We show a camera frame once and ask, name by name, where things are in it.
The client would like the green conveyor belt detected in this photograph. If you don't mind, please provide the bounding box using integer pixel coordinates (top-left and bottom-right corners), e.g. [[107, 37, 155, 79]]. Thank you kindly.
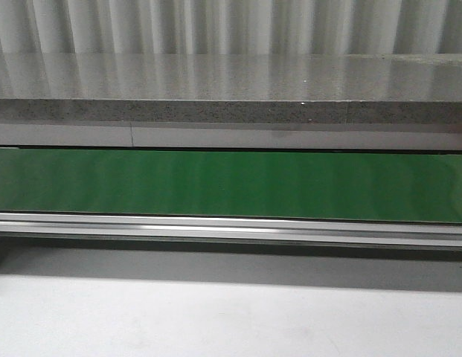
[[0, 148, 462, 224]]

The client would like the grey granite counter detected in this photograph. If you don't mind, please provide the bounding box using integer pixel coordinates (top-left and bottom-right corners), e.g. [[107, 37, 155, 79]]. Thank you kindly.
[[0, 51, 462, 150]]

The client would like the white curtain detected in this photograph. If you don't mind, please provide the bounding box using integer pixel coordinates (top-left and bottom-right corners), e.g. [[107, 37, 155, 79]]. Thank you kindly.
[[0, 1, 462, 55]]

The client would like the aluminium conveyor frame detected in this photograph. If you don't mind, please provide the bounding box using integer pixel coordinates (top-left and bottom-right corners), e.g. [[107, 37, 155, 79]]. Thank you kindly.
[[0, 212, 462, 250]]

